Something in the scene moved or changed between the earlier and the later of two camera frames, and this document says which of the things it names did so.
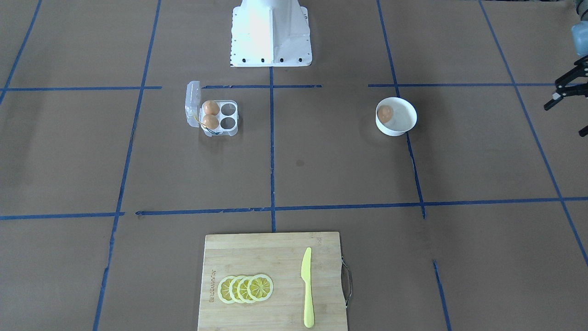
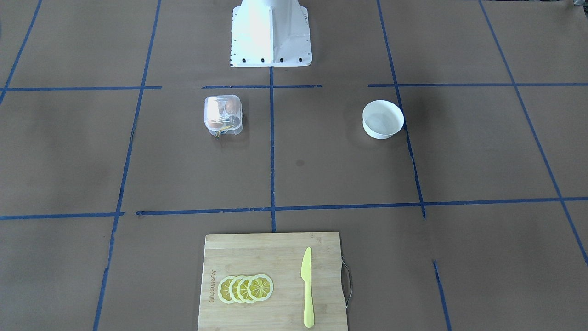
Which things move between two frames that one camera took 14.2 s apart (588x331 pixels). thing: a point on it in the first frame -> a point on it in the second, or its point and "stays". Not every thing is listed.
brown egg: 385,113 -> 233,106
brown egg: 211,121 -> 212,109
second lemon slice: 233,288 stays
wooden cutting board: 279,256 stays
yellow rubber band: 199,122 -> 225,128
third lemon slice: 242,290 stays
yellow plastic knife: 306,276 stays
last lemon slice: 260,287 stays
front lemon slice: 223,289 stays
